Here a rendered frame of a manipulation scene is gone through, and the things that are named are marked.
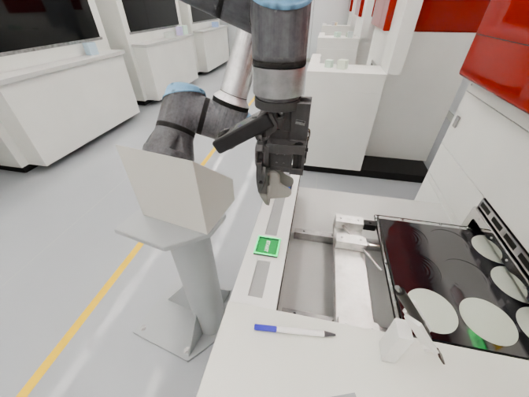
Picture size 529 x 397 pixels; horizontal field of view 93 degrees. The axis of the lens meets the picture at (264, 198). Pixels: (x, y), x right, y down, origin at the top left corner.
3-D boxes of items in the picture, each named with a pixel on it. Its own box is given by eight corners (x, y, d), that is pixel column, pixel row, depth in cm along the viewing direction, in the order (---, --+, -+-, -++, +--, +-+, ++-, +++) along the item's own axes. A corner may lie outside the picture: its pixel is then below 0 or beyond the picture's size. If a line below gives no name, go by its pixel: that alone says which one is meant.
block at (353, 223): (360, 224, 77) (363, 217, 75) (361, 231, 75) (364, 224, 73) (334, 220, 79) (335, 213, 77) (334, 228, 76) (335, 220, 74)
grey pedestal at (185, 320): (133, 333, 136) (55, 224, 86) (183, 270, 168) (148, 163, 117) (213, 376, 121) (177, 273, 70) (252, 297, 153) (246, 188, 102)
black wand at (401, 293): (393, 293, 31) (404, 291, 30) (390, 283, 32) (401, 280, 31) (439, 365, 39) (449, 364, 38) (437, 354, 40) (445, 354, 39)
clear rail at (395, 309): (377, 217, 78) (379, 213, 77) (405, 344, 49) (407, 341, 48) (372, 217, 78) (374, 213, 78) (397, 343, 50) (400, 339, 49)
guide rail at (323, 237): (463, 259, 74) (468, 252, 72) (465, 265, 73) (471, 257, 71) (294, 234, 82) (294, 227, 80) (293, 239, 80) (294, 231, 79)
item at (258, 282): (298, 194, 98) (301, 164, 90) (274, 343, 56) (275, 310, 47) (275, 192, 100) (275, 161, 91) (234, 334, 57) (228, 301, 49)
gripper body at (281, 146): (301, 179, 42) (310, 106, 34) (251, 174, 43) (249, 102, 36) (305, 157, 47) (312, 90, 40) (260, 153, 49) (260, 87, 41)
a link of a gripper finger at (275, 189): (289, 217, 48) (292, 176, 42) (258, 213, 49) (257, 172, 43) (290, 206, 51) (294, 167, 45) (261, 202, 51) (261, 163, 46)
